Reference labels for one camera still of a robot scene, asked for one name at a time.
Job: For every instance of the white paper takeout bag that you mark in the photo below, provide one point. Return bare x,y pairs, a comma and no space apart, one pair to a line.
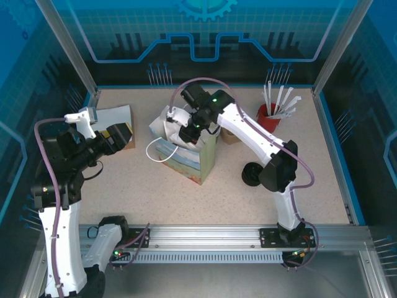
204,158

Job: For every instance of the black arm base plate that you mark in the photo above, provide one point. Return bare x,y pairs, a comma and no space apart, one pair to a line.
139,235
268,237

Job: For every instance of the aluminium frame post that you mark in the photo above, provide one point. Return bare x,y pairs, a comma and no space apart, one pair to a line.
74,49
336,49

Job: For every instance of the steel bottom tray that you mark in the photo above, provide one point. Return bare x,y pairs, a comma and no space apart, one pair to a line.
198,282

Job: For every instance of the red straw holder cup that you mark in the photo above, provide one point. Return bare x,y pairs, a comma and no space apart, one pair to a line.
265,121

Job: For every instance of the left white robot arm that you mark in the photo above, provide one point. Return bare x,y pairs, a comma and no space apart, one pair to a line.
62,248

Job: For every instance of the aluminium mounting rail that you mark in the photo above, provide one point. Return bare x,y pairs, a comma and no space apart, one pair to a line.
201,236

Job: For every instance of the brown pulp cup carrier stack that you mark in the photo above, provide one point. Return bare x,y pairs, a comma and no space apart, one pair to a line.
231,138

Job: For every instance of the small LED connector board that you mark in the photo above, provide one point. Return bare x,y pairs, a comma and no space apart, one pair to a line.
118,253
297,254

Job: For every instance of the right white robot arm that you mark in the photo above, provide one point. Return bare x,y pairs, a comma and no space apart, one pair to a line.
248,130

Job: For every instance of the white wrapped straw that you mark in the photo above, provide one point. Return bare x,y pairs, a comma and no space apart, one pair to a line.
269,91
288,112
294,102
288,95
280,94
265,94

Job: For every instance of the stack of black lids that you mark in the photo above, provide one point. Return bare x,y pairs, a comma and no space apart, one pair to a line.
249,175

